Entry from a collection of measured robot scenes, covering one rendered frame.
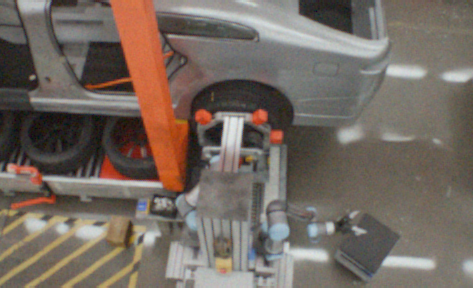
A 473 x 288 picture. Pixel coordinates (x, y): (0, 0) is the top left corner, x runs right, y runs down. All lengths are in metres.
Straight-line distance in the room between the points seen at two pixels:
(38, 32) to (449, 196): 3.72
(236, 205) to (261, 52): 1.35
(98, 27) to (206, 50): 1.50
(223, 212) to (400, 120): 3.18
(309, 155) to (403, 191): 0.92
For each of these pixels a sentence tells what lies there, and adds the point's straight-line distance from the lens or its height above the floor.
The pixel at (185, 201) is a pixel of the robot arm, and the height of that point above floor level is 1.07.
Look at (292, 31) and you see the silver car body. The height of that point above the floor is 1.74.
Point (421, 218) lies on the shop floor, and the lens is 4.92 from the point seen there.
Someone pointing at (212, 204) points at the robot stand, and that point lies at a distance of 2.50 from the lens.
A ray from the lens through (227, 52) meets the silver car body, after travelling 3.55.
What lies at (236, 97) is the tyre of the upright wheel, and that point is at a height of 1.18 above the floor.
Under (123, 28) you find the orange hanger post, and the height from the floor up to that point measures 2.38.
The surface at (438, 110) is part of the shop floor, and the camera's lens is 5.56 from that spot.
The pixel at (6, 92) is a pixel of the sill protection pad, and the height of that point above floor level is 0.98.
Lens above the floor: 4.32
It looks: 60 degrees down
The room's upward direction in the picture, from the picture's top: 1 degrees counter-clockwise
